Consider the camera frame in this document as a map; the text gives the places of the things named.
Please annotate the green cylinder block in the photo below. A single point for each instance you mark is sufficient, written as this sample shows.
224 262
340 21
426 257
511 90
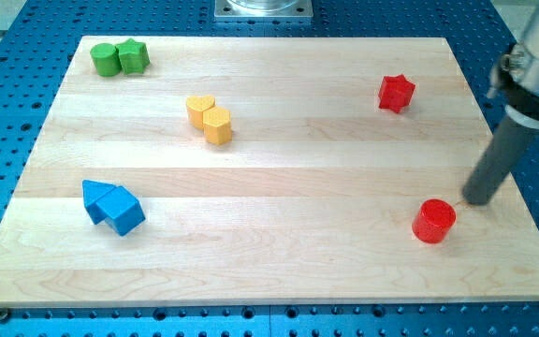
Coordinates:
105 58

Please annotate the light wooden board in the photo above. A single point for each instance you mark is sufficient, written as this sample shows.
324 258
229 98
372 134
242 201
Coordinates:
312 201

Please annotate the yellow hexagon block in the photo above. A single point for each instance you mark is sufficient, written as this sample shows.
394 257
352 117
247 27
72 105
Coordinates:
217 125

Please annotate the blue triangle block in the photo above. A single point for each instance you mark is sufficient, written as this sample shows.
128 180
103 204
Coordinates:
92 191

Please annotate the blue cube block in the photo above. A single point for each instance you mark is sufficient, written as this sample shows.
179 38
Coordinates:
120 210

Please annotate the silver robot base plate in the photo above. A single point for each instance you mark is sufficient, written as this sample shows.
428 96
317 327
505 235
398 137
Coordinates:
262 9

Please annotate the red star block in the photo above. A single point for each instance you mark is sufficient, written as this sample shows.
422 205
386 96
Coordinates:
395 93

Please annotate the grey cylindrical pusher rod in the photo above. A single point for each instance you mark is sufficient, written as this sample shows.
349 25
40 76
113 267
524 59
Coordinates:
510 141

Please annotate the red cylinder block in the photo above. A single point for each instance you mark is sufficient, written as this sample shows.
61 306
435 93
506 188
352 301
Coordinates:
434 219

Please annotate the green star block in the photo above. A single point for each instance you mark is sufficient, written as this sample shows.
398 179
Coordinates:
133 56

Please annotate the yellow heart block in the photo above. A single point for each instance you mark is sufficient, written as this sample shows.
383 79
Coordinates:
196 106

